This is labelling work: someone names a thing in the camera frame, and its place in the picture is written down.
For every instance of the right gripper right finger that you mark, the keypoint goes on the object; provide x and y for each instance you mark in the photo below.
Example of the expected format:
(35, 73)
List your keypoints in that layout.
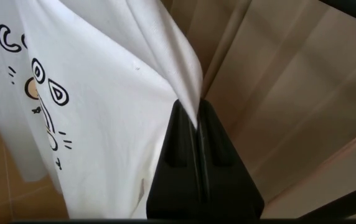
(231, 193)

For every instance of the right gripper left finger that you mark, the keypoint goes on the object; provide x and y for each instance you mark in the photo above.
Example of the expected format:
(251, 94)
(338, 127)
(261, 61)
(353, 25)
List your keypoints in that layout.
(171, 193)

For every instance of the white printed T-shirt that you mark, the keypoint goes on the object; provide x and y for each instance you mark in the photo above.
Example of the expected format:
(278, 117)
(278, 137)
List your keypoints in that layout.
(103, 109)

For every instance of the black clothes rack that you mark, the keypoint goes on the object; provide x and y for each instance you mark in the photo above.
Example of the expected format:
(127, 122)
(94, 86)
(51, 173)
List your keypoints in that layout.
(352, 6)

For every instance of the beige curtain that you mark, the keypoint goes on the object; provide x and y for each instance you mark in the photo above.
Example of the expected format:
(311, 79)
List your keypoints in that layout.
(290, 77)

